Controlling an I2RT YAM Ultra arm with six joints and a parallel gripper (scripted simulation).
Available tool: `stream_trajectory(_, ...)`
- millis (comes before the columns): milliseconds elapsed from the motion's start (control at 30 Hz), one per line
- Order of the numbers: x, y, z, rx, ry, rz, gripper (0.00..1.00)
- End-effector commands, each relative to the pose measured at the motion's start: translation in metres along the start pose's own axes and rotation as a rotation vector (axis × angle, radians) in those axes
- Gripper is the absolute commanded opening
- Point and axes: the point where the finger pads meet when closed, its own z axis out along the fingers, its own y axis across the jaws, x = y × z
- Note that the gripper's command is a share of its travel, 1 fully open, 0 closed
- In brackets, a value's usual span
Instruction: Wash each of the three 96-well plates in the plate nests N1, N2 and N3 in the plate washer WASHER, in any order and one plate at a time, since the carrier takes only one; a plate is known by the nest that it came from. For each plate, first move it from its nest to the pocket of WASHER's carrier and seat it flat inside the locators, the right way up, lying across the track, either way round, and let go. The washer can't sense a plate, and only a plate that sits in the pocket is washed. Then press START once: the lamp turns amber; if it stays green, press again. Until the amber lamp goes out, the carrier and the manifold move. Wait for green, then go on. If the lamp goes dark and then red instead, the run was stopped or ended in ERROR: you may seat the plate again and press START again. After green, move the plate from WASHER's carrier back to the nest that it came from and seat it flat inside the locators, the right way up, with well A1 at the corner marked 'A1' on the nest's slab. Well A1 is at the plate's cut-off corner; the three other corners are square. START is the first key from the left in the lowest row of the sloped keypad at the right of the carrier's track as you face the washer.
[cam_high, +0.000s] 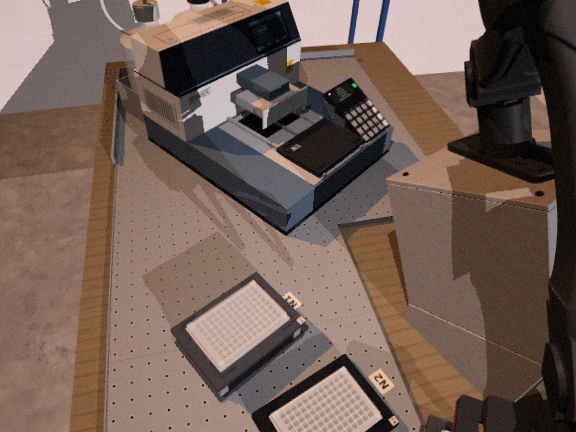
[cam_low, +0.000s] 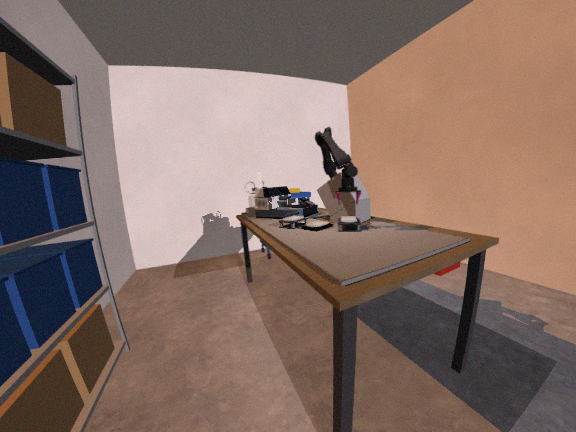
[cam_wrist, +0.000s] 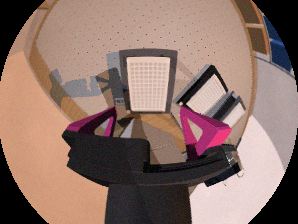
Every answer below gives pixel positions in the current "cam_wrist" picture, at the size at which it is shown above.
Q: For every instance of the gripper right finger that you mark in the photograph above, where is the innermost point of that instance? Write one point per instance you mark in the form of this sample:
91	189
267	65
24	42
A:
214	132

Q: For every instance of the white well plate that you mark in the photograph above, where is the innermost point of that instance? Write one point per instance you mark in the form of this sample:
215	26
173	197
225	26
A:
234	115
204	99
140	76

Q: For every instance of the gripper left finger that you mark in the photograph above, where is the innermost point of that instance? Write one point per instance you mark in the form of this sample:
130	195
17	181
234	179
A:
89	124

